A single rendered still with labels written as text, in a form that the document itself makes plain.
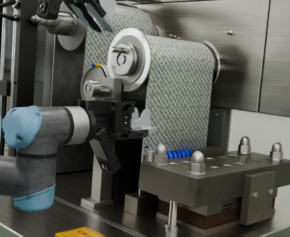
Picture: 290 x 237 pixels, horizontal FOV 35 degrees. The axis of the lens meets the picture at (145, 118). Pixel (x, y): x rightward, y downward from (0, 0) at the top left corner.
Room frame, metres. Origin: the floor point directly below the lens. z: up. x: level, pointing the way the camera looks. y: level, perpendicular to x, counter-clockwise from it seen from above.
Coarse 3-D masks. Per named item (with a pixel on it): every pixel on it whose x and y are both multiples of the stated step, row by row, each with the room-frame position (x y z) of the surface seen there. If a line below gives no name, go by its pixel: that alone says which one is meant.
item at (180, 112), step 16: (160, 96) 1.09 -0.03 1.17; (176, 96) 1.13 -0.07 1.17; (192, 96) 1.17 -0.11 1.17; (208, 96) 1.22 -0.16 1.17; (160, 112) 1.09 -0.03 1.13; (176, 112) 1.13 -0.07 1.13; (192, 112) 1.17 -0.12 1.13; (208, 112) 1.22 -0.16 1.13; (160, 128) 1.09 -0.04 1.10; (176, 128) 1.14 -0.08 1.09; (192, 128) 1.18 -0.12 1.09; (144, 144) 1.06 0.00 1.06; (176, 144) 1.14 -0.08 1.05; (192, 144) 1.18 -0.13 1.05; (144, 160) 1.06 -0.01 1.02
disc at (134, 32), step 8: (120, 32) 1.12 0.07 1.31; (128, 32) 1.10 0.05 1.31; (136, 32) 1.08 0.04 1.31; (144, 40) 1.06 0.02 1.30; (144, 48) 1.06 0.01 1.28; (112, 72) 1.13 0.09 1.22; (144, 72) 1.05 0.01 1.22; (144, 80) 1.05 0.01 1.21; (128, 88) 1.09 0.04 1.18; (136, 88) 1.07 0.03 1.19
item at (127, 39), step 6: (126, 36) 1.10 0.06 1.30; (132, 36) 1.08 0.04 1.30; (120, 42) 1.11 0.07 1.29; (126, 42) 1.10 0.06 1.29; (132, 42) 1.08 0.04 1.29; (138, 42) 1.07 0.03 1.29; (138, 48) 1.07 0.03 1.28; (138, 54) 1.07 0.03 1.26; (144, 54) 1.05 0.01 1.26; (144, 60) 1.05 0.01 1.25; (138, 66) 1.06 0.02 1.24; (114, 72) 1.12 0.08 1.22; (138, 72) 1.06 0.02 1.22; (120, 78) 1.10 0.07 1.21; (126, 78) 1.09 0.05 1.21; (132, 78) 1.08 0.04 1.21; (138, 78) 1.06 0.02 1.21; (126, 84) 1.09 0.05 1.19; (144, 84) 1.11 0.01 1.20
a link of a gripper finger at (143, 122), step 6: (144, 114) 1.03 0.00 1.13; (132, 120) 1.01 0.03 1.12; (138, 120) 1.01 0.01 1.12; (144, 120) 1.03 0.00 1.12; (150, 120) 1.04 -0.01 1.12; (132, 126) 1.00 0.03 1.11; (138, 126) 1.01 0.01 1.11; (144, 126) 1.03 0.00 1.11; (150, 126) 1.04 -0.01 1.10; (150, 132) 1.03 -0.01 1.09
